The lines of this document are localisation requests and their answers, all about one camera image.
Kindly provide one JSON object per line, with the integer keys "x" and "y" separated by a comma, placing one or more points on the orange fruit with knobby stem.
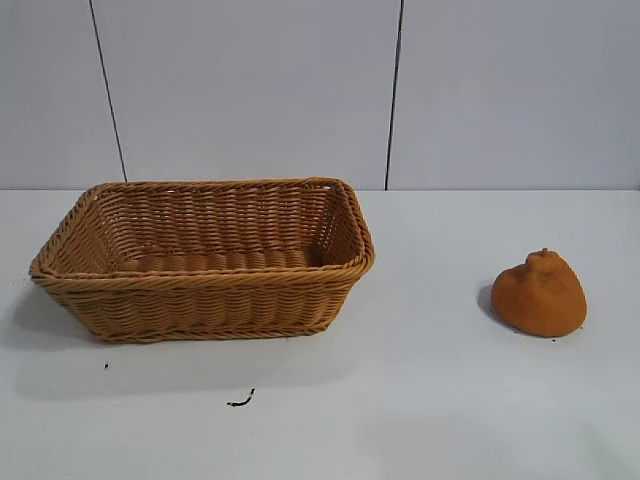
{"x": 537, "y": 302}

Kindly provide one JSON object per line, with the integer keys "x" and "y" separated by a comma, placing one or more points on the tan woven wicker basket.
{"x": 200, "y": 300}

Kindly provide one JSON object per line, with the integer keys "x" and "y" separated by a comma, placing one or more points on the small black curled scrap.
{"x": 245, "y": 399}

